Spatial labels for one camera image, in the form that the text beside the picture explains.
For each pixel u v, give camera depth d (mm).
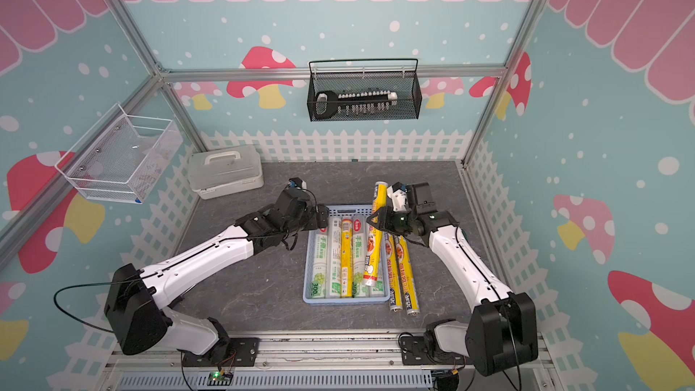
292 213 613
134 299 408
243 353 747
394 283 828
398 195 757
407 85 957
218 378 729
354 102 893
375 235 758
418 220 609
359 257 876
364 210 971
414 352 741
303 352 757
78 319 443
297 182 716
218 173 1017
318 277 832
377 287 811
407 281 846
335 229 463
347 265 871
